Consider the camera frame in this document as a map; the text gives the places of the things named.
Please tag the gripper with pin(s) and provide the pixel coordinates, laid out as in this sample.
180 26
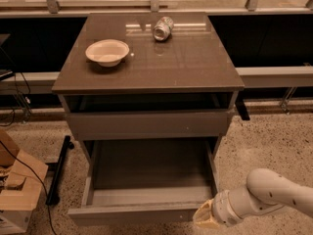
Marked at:
222 209

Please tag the grey drawer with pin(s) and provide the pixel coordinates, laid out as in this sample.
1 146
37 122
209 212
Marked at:
146 181

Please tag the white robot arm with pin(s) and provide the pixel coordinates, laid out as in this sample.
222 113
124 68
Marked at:
265 192

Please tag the grey drawer cabinet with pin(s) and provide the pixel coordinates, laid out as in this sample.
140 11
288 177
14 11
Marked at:
184 87

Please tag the black metal stand base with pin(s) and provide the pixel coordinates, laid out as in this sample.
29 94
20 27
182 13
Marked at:
57 169

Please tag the crushed soda can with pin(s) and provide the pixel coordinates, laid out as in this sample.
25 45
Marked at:
163 29

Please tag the white paper bowl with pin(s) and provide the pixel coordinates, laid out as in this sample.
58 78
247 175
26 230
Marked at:
107 53

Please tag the open cardboard box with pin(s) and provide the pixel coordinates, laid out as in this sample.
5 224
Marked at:
21 184

